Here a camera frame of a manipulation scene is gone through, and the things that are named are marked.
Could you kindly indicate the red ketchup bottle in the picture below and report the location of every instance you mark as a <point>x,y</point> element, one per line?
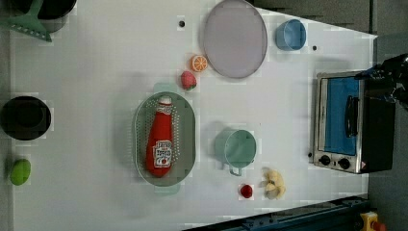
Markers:
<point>159,147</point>

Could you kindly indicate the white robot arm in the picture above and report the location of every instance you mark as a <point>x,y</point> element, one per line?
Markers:
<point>387,81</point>

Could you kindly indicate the green oval strainer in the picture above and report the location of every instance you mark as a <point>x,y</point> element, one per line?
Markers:
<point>183,139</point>

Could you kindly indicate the strawberry toy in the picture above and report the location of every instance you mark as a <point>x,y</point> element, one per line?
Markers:
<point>188,80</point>

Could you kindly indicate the green mug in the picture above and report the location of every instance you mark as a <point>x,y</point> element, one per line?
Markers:
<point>235,148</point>

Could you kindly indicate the orange slice toy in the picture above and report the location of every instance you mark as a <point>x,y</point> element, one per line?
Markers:
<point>198,63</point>

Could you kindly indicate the grey round plate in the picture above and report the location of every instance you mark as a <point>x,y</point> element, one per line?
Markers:
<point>235,39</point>

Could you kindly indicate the small red tomato toy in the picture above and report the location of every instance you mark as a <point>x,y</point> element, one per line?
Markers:
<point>246,191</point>

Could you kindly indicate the peeled banana toy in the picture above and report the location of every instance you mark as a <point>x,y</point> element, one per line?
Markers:
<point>273,183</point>

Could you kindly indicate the blue cup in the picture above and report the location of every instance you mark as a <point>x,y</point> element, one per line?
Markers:
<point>290,35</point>

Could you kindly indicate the silver toaster oven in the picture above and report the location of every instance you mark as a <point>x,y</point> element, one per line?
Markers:
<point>353,132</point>

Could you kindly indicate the black round base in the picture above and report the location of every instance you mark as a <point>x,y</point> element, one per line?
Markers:
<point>25,118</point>

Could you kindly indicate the green lime toy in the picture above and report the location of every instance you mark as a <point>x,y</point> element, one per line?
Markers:
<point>20,172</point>

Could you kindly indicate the yellow emergency stop button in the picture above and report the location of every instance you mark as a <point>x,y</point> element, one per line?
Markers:
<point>371,222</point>

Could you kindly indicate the green spatula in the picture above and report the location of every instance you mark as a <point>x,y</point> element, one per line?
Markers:
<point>28,23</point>

